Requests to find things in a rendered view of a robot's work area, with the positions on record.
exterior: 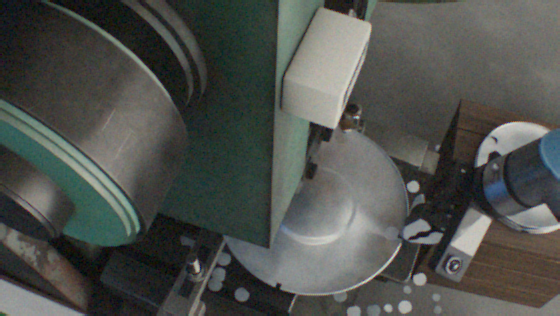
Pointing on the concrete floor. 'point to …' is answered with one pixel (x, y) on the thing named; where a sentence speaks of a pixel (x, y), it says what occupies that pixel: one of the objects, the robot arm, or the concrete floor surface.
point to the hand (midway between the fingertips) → (406, 237)
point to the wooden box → (492, 279)
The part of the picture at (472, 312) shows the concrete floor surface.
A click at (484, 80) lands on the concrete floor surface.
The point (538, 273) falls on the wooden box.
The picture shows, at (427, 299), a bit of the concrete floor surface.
